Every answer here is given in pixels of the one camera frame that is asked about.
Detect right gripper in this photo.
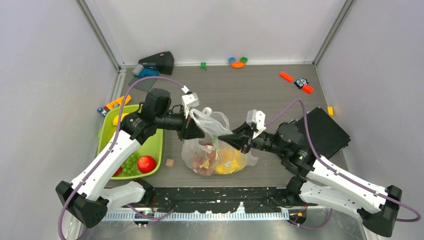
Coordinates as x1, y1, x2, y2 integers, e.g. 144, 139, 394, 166
218, 120, 288, 156

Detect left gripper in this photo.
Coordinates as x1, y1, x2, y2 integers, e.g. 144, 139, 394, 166
155, 104, 205, 141

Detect clear printed plastic bag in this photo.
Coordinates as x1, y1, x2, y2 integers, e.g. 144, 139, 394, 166
181, 107, 259, 176

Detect red fake lychee bunch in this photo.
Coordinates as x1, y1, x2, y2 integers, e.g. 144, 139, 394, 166
194, 143, 218, 176

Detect yellow fake lemon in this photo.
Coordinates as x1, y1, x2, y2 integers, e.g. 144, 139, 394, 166
214, 164, 234, 175

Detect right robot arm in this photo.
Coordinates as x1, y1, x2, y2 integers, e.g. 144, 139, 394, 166
218, 123, 402, 238

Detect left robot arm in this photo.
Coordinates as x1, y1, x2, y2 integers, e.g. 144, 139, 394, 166
55, 88, 205, 229

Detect red fake apple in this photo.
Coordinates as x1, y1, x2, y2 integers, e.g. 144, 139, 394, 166
136, 155, 157, 174

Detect green fake grapes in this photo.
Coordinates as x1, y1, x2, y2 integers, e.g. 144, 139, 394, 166
121, 152, 141, 177

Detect small wooden cube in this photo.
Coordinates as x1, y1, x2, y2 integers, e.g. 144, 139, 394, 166
165, 159, 175, 168

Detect green plastic tray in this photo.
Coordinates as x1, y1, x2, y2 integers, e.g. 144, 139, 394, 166
97, 107, 163, 180

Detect grey toy baseplate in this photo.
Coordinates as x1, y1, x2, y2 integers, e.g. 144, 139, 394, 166
128, 77, 157, 92

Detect orange toy bar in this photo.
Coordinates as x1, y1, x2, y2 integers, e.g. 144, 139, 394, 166
279, 71, 294, 83

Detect black wedge block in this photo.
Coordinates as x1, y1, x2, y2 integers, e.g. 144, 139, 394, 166
138, 51, 175, 75

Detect red toy brick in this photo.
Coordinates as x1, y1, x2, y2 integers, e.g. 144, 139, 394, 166
301, 85, 314, 95

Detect grey small toy brick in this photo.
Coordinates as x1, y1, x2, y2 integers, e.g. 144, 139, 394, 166
132, 64, 144, 76

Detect black box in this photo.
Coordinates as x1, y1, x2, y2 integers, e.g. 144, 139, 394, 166
307, 107, 351, 159

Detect yellow toy block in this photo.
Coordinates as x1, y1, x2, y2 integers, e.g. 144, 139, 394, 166
327, 106, 334, 116

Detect orange yellow toy tool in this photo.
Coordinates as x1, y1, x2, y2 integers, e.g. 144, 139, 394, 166
97, 95, 132, 117

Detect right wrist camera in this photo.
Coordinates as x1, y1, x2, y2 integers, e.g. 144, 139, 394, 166
246, 109, 266, 131

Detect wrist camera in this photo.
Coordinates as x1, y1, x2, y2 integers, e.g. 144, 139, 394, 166
246, 109, 266, 131
181, 85, 200, 119

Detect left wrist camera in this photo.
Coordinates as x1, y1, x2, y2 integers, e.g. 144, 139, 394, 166
181, 85, 200, 119

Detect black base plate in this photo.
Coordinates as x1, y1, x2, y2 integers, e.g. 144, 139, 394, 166
130, 186, 306, 214

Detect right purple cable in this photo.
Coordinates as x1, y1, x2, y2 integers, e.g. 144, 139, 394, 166
264, 98, 422, 223

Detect purple cable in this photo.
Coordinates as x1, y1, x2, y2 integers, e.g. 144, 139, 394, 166
57, 75, 190, 240
264, 98, 422, 223

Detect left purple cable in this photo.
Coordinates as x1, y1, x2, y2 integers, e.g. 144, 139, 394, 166
57, 75, 190, 240

